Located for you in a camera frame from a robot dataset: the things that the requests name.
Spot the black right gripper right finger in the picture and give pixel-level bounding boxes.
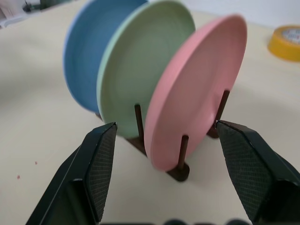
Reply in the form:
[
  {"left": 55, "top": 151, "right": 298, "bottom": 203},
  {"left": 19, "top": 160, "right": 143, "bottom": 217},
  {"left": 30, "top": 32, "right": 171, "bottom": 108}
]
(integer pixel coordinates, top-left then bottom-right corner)
[{"left": 215, "top": 119, "right": 300, "bottom": 225}]

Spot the brown wooden dish rack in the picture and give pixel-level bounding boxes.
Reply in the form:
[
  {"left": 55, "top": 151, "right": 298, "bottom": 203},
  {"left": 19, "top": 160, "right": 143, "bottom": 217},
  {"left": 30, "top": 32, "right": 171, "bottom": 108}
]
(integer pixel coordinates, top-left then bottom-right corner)
[{"left": 95, "top": 90, "right": 232, "bottom": 182}]

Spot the green plastic plate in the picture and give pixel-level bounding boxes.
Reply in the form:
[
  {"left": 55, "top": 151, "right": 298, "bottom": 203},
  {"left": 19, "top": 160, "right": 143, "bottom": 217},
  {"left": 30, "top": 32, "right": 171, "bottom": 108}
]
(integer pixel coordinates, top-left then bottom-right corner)
[{"left": 96, "top": 0, "right": 196, "bottom": 138}]

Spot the pink plastic plate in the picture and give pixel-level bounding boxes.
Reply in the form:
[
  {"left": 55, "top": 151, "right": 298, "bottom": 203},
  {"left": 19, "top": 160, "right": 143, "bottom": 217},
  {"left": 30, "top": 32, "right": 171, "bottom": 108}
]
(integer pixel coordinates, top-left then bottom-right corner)
[{"left": 143, "top": 14, "right": 248, "bottom": 172}]

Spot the yellow tape roll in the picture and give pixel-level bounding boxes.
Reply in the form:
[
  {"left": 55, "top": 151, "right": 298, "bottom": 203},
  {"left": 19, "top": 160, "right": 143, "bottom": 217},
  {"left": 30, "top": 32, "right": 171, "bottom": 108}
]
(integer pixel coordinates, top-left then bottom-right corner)
[{"left": 267, "top": 24, "right": 300, "bottom": 63}]

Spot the blue plastic plate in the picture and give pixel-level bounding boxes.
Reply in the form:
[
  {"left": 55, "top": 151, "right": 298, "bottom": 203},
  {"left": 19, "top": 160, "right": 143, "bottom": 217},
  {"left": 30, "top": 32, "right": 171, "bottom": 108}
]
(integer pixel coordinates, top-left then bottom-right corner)
[{"left": 62, "top": 0, "right": 150, "bottom": 113}]

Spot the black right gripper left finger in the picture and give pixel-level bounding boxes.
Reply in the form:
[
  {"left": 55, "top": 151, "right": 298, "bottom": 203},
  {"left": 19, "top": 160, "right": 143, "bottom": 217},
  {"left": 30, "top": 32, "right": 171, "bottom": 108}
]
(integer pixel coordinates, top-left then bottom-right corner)
[{"left": 24, "top": 121, "right": 118, "bottom": 225}]

